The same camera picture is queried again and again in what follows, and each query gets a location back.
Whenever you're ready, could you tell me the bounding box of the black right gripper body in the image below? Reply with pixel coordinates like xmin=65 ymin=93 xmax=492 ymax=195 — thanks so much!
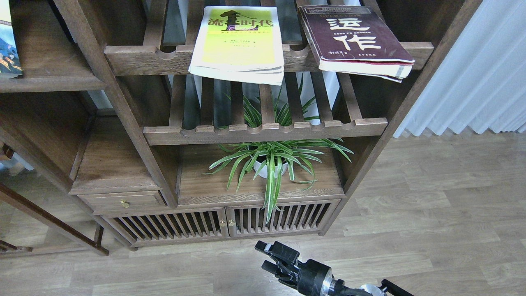
xmin=277 ymin=259 xmax=336 ymax=296

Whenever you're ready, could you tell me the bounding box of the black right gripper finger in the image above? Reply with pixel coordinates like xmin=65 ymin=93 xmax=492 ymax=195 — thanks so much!
xmin=255 ymin=240 xmax=300 ymax=265
xmin=261 ymin=260 xmax=292 ymax=286

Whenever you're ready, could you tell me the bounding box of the small colourful paperback book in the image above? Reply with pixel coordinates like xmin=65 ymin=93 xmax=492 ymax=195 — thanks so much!
xmin=0 ymin=0 xmax=23 ymax=79

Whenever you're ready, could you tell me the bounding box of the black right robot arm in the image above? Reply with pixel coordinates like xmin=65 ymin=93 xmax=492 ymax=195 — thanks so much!
xmin=255 ymin=240 xmax=410 ymax=296

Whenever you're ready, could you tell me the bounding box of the white plant pot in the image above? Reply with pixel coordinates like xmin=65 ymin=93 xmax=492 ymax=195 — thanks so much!
xmin=252 ymin=159 xmax=288 ymax=180

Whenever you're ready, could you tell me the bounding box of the green spider plant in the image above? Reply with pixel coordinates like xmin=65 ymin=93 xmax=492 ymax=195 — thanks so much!
xmin=204 ymin=74 xmax=355 ymax=224

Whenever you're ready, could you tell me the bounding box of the dark wooden bookshelf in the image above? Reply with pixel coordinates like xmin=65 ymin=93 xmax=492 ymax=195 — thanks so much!
xmin=1 ymin=0 xmax=481 ymax=250

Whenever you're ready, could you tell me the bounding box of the yellow green paperback book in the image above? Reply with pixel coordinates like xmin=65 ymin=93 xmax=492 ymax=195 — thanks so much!
xmin=189 ymin=6 xmax=284 ymax=86

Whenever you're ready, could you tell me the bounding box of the maroon hardcover book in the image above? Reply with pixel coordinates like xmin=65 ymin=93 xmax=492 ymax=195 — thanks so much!
xmin=298 ymin=5 xmax=415 ymax=82

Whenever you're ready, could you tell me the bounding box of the white pleated curtain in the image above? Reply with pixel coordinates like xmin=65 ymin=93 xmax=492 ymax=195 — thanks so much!
xmin=393 ymin=0 xmax=526 ymax=137

